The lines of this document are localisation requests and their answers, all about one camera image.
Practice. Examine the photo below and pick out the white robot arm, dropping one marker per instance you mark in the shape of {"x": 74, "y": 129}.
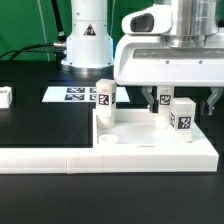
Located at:
{"x": 89, "y": 48}

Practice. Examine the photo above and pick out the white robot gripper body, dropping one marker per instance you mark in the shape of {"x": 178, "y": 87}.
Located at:
{"x": 171, "y": 45}

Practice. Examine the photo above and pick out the white L-shaped obstacle fence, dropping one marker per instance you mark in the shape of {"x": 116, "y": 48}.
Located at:
{"x": 88, "y": 160}

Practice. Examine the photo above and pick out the white marker sheet with tags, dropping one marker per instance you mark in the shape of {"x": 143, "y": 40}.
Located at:
{"x": 69, "y": 94}

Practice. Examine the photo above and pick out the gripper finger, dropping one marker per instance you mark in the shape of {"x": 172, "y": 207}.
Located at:
{"x": 207, "y": 107}
{"x": 147, "y": 92}

